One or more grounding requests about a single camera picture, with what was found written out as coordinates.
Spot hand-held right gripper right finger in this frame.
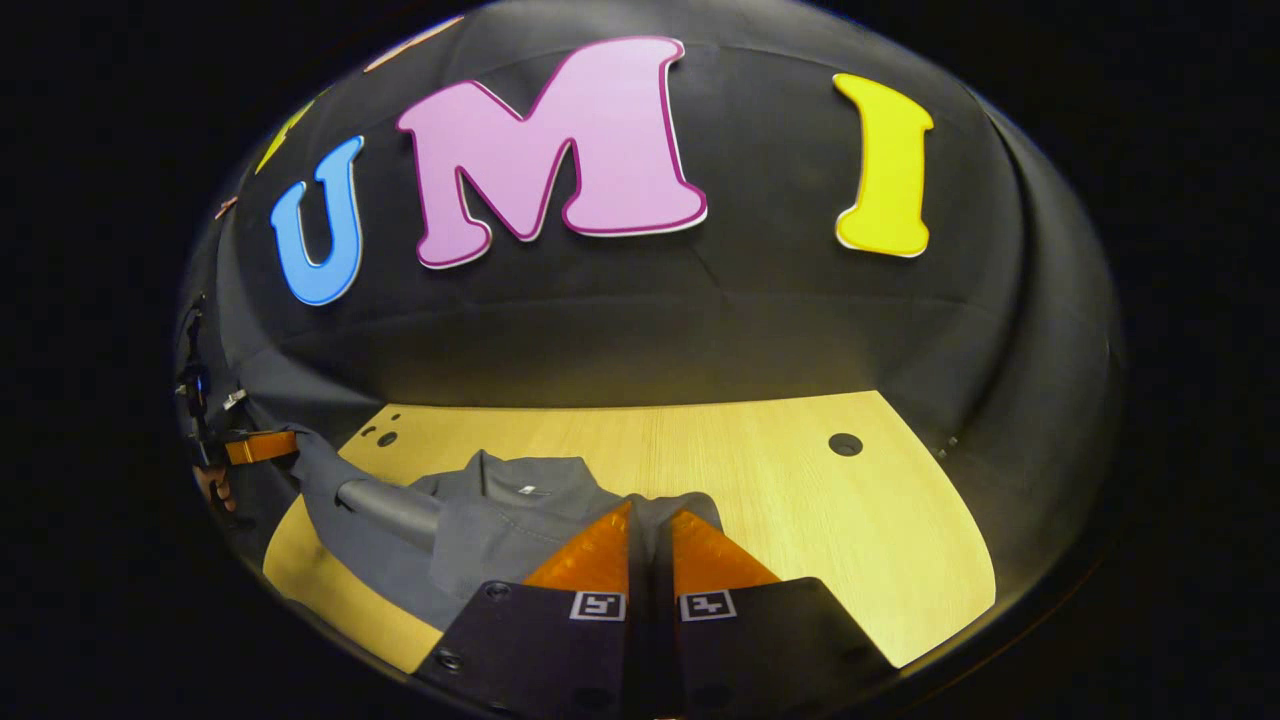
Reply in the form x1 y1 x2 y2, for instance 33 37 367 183
655 507 898 720

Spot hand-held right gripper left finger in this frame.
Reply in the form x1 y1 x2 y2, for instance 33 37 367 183
413 499 642 720

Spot grey collared shirt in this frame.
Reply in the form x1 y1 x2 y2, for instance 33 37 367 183
288 424 727 633

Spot black backdrop cloth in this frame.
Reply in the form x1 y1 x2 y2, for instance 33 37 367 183
173 0 1128 601

